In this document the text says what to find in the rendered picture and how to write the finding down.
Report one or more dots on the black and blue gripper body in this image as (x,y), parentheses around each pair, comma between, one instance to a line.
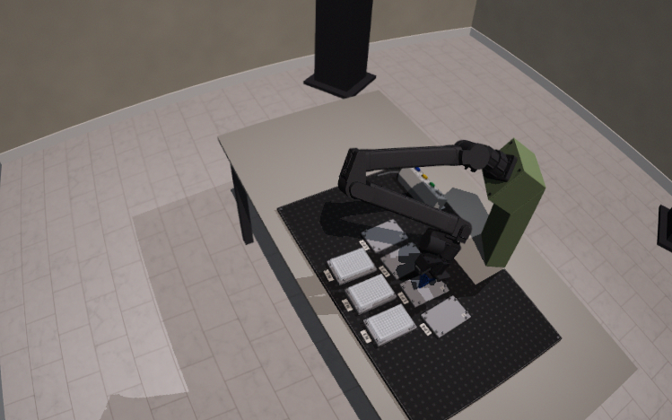
(444,277)

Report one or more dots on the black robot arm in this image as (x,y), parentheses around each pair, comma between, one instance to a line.
(451,229)

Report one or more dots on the white operator button panel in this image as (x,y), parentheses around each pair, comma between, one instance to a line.
(420,187)

